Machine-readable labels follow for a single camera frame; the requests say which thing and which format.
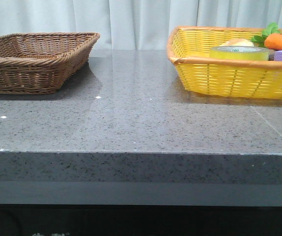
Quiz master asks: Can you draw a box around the orange toy carrot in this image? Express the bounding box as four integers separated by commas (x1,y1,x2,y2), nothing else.
251,22,282,51

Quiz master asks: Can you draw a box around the toy bread roll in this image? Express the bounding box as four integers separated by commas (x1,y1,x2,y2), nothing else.
220,38,254,47

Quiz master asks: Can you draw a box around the yellow clear tape roll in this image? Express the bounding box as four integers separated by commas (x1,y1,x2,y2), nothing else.
209,46,269,61

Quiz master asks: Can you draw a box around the brown wicker basket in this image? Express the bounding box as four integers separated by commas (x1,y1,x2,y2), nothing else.
0,32,100,94

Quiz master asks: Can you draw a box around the yellow woven basket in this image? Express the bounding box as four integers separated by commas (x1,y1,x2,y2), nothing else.
167,26,282,99

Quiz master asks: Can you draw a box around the white curtain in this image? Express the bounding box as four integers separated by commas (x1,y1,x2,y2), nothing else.
0,0,282,50

